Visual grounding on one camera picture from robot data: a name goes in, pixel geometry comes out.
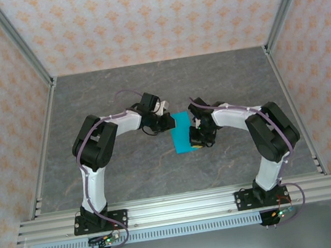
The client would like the blue paper sheet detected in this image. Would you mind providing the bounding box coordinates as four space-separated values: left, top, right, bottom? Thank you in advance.
166 110 198 156

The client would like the circuit board with green light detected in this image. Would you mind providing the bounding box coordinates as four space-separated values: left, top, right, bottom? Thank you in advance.
270 206 295 220
87 232 121 248

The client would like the aluminium mounting rail beam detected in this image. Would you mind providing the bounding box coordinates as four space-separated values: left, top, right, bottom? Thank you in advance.
13 170 331 247

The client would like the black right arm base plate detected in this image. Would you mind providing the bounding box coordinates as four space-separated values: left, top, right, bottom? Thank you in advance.
234 183 292 213

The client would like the slotted grey cable duct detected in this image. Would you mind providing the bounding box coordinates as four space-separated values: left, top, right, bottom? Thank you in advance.
30 212 264 248

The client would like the aluminium table side rail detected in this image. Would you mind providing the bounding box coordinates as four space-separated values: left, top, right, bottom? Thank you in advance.
262 38 329 183
8 77 77 220

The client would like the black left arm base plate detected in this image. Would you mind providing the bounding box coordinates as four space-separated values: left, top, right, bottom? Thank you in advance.
72 209 131 237

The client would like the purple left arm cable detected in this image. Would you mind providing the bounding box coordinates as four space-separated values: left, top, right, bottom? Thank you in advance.
67 86 165 248

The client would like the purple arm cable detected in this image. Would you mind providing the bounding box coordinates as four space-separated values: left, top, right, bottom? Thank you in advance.
67 86 165 248
188 82 311 237

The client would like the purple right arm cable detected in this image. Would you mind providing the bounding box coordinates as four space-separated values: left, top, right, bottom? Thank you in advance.
188 82 311 237

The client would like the aluminium frame post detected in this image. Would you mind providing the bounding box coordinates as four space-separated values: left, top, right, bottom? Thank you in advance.
0 0 56 93
257 0 324 54

